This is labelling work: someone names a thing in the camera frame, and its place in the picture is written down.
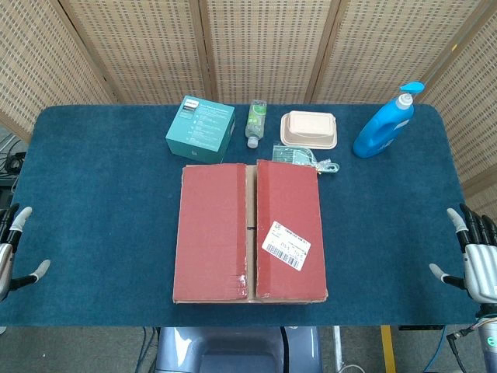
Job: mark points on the wicker folding screen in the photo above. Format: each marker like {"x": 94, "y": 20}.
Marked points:
{"x": 264, "y": 46}

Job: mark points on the beige lidded food container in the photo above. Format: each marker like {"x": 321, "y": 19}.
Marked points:
{"x": 308, "y": 128}

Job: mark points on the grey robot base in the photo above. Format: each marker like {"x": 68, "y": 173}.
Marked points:
{"x": 233, "y": 349}

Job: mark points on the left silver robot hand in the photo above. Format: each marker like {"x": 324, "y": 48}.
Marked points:
{"x": 4, "y": 268}

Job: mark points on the clear bottle green label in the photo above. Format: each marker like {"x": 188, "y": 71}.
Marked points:
{"x": 256, "y": 120}

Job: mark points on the teal product box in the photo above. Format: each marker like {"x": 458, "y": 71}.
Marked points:
{"x": 202, "y": 128}

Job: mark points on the clear plastic bag packet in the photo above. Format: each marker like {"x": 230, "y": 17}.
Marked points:
{"x": 291, "y": 154}

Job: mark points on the brown cardboard box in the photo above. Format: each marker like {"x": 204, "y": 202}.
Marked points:
{"x": 209, "y": 233}

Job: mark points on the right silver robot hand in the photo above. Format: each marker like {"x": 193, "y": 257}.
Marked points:
{"x": 481, "y": 268}

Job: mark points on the blue carpet table cover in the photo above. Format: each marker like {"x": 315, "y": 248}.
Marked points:
{"x": 97, "y": 194}

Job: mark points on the blue detergent pump bottle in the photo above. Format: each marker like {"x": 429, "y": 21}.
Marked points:
{"x": 382, "y": 128}

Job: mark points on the white table leg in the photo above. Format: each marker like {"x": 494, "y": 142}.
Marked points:
{"x": 337, "y": 349}

